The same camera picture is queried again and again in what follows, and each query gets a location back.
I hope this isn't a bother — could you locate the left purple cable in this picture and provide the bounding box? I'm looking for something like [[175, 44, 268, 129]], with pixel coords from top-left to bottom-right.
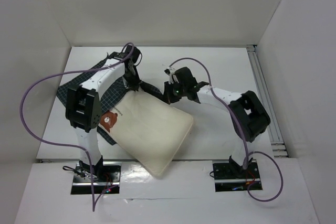
[[18, 42, 134, 212]]

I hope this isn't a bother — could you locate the aluminium rail frame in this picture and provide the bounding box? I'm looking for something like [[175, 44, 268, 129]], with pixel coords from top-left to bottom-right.
[[246, 45, 289, 158]]

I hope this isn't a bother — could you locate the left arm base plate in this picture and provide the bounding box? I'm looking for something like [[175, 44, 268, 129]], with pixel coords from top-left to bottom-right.
[[62, 162, 121, 195]]

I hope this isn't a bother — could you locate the cream pillow with bear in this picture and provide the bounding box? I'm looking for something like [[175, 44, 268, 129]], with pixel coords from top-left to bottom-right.
[[98, 91, 194, 178]]

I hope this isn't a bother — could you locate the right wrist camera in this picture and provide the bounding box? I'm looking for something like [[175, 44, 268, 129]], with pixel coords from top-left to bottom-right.
[[164, 66, 178, 84]]

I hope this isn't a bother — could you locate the dark checked pillowcase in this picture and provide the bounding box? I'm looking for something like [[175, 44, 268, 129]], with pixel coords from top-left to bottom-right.
[[56, 52, 163, 145]]

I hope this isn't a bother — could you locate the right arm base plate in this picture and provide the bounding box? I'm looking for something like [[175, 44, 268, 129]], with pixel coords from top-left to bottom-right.
[[209, 160, 263, 193]]

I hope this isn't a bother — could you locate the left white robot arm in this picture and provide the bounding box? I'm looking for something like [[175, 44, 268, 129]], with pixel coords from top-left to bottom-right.
[[65, 42, 141, 182]]

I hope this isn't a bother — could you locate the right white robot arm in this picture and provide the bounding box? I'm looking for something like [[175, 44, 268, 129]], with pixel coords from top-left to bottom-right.
[[163, 67, 271, 178]]

